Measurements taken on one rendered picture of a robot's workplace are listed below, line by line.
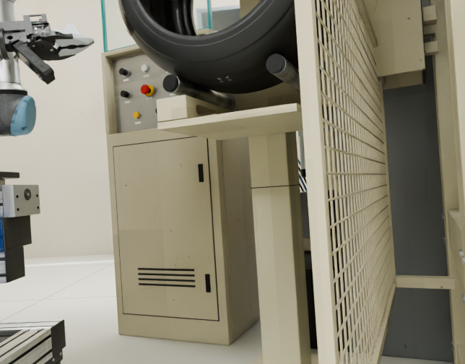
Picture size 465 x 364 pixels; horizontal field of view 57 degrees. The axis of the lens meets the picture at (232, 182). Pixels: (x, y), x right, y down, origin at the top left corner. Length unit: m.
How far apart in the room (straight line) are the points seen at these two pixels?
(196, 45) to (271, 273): 0.74
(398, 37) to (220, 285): 1.09
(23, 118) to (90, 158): 3.46
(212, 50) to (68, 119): 4.01
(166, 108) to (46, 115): 4.02
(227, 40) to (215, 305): 1.10
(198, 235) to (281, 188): 0.52
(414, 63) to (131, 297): 1.44
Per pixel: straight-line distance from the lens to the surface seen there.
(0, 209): 1.34
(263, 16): 1.01
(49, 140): 5.03
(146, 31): 1.15
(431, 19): 1.31
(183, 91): 1.14
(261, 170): 1.38
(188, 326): 1.87
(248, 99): 1.39
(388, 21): 1.29
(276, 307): 1.42
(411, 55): 1.26
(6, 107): 1.40
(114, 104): 2.06
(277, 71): 1.00
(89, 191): 4.82
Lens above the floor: 0.63
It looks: 1 degrees up
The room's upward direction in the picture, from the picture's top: 4 degrees counter-clockwise
